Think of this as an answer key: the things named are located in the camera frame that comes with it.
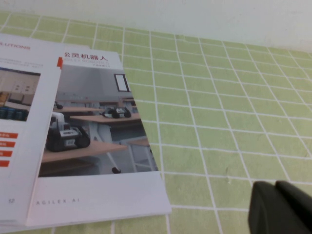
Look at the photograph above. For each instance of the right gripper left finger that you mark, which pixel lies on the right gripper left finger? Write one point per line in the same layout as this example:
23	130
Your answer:
268	214

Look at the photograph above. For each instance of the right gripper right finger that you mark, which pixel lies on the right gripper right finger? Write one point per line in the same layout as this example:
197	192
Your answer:
297	197

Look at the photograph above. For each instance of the white product brochure book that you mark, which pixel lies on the white product brochure book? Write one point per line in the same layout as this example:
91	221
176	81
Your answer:
97	190

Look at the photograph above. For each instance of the green checked tablecloth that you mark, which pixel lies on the green checked tablecloth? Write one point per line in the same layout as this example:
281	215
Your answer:
219	122

